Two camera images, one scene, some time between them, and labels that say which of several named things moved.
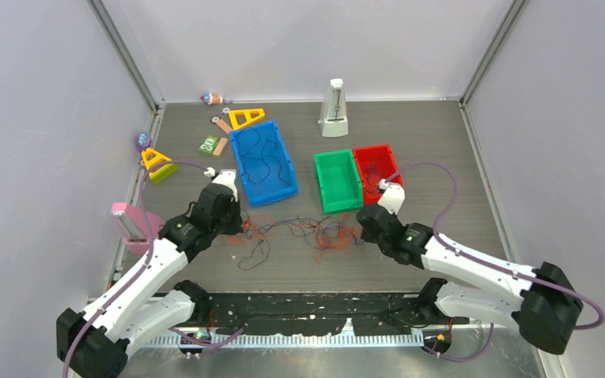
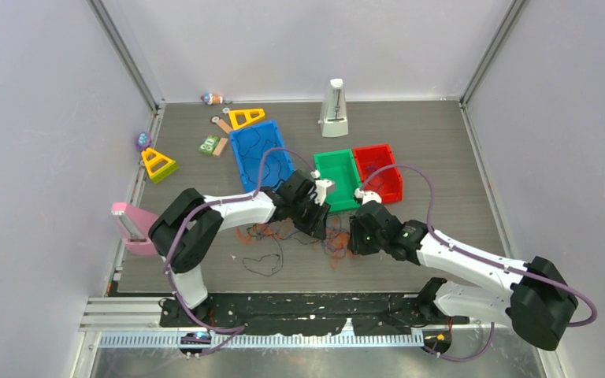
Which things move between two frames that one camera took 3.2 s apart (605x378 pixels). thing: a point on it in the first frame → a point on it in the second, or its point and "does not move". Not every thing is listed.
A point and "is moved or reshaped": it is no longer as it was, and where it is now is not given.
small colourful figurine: (209, 98) does not move
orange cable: (335, 233) is moved or reshaped
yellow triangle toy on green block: (151, 157) does not move
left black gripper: (235, 227) → (316, 227)
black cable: (265, 261) is moved or reshaped
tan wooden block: (220, 147) does not move
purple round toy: (144, 141) does not move
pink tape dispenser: (131, 220) does not move
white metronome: (334, 117) does not move
